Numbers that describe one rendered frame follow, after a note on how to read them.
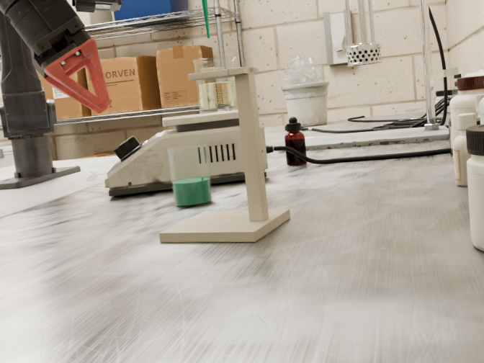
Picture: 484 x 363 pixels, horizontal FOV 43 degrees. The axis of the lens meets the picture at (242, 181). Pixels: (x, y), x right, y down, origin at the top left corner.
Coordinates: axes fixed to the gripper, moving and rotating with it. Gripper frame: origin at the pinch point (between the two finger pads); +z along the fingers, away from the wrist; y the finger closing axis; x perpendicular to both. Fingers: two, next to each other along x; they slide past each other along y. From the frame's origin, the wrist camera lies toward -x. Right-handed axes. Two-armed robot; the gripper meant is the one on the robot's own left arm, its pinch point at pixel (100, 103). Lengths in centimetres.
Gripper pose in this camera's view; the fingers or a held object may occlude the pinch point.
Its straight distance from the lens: 78.7
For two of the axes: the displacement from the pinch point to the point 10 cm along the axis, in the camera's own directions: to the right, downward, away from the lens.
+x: -7.6, 6.0, -2.6
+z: 5.8, 8.0, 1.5
